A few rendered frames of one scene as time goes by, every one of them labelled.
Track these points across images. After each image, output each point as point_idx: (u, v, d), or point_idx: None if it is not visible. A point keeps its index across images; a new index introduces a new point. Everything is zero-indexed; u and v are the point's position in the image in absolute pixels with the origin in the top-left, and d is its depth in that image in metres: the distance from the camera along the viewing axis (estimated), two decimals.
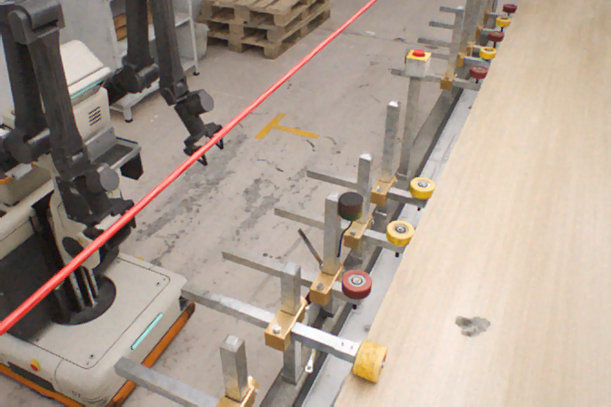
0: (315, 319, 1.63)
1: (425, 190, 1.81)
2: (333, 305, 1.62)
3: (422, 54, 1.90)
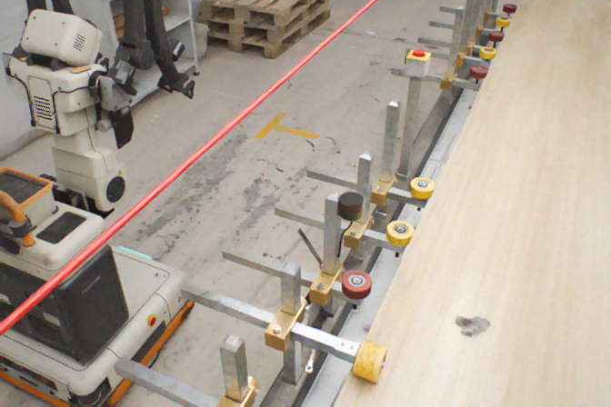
0: (315, 319, 1.63)
1: (425, 190, 1.81)
2: (333, 305, 1.62)
3: (422, 54, 1.90)
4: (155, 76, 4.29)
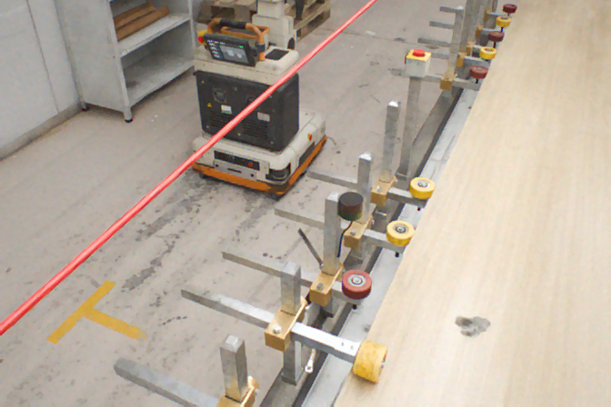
0: (315, 319, 1.63)
1: (425, 190, 1.81)
2: (333, 305, 1.62)
3: (422, 54, 1.90)
4: (155, 76, 4.29)
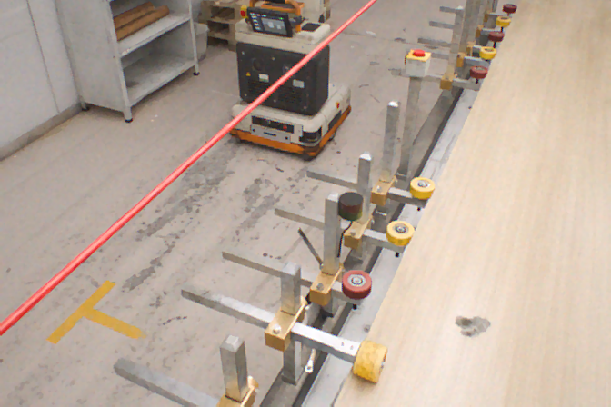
0: (315, 319, 1.63)
1: (425, 190, 1.81)
2: (333, 305, 1.62)
3: (422, 54, 1.90)
4: (155, 76, 4.29)
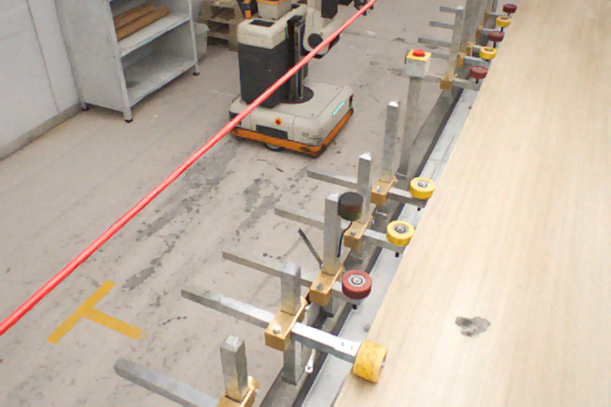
0: (315, 319, 1.63)
1: (425, 190, 1.81)
2: (333, 305, 1.62)
3: (422, 54, 1.90)
4: (155, 76, 4.29)
